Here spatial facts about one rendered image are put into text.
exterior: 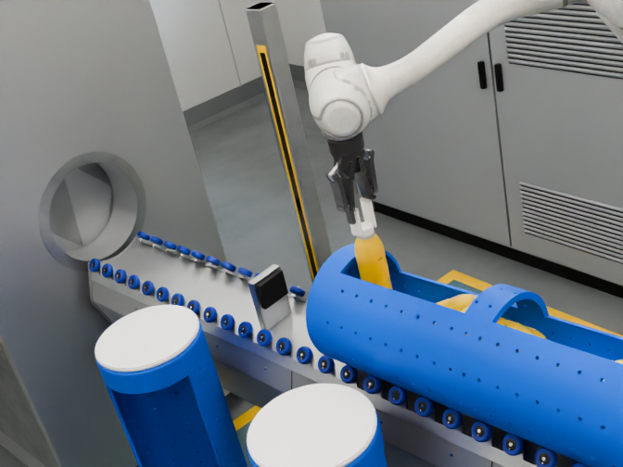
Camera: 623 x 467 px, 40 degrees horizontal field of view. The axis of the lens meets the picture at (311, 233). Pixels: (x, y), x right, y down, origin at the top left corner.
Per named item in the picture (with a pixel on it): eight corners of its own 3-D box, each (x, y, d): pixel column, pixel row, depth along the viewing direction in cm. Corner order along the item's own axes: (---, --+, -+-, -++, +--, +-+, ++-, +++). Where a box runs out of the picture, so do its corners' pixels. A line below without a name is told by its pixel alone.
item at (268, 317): (286, 309, 239) (273, 263, 231) (296, 314, 236) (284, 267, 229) (260, 329, 233) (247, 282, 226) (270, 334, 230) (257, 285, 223)
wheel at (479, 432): (478, 416, 179) (474, 416, 178) (496, 425, 176) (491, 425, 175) (471, 435, 180) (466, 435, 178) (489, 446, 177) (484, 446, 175)
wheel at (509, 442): (510, 429, 174) (504, 429, 173) (528, 439, 171) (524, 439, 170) (502, 448, 175) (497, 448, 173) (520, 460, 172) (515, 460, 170)
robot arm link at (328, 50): (311, 105, 181) (315, 126, 170) (296, 34, 174) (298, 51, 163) (362, 94, 181) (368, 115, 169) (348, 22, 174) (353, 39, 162)
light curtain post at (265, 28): (367, 460, 312) (260, 2, 231) (380, 467, 308) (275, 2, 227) (357, 471, 308) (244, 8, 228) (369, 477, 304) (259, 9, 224)
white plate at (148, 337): (88, 327, 231) (90, 331, 232) (101, 383, 207) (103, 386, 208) (185, 292, 237) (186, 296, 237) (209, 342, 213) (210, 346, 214)
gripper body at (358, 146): (344, 123, 184) (352, 162, 188) (317, 139, 179) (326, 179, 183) (370, 127, 179) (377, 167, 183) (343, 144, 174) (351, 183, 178)
